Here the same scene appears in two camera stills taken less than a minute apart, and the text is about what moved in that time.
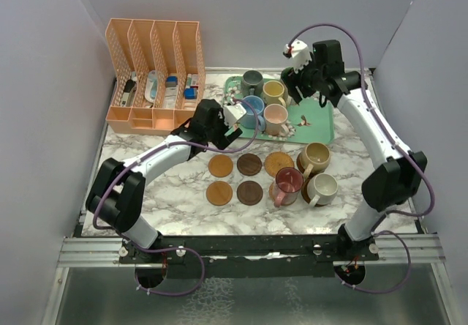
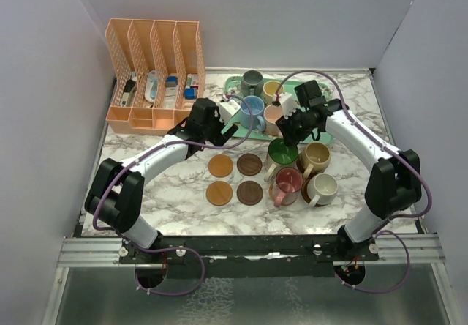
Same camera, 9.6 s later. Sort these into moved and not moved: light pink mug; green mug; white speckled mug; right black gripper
Moved: right black gripper; green mug
Not moved: white speckled mug; light pink mug
